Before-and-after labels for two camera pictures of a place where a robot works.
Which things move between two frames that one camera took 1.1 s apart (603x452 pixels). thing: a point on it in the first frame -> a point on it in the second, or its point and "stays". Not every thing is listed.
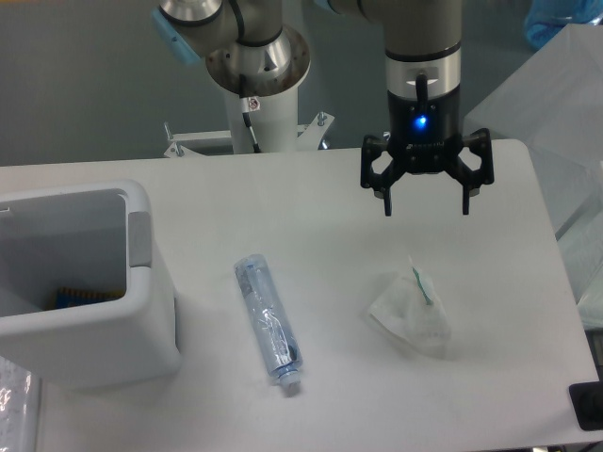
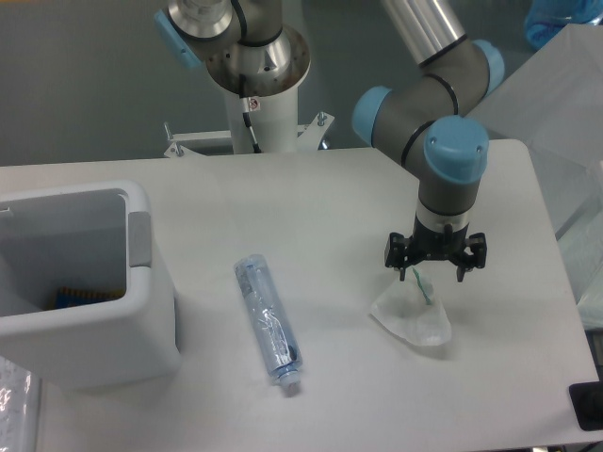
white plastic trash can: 90,234 stays
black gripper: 424,133 -> 427,244
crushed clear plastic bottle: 278,342 stays
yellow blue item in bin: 74,297 stays
